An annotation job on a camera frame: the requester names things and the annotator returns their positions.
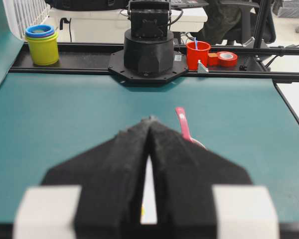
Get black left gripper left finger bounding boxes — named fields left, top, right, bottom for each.
left=41, top=120, right=150, bottom=239

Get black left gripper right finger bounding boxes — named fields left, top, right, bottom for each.
left=148, top=121, right=252, bottom=239

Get red plastic spoon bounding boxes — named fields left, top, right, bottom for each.
left=175, top=107, right=206, bottom=149

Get red tape roll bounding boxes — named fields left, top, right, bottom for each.
left=208, top=51, right=238, bottom=67

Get red plastic cup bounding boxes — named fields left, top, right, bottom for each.
left=186, top=41, right=211, bottom=71

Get stacked colourful plastic cups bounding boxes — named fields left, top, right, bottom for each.
left=25, top=24, right=59, bottom=66

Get black office chair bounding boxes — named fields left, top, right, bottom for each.
left=201, top=0, right=277, bottom=47

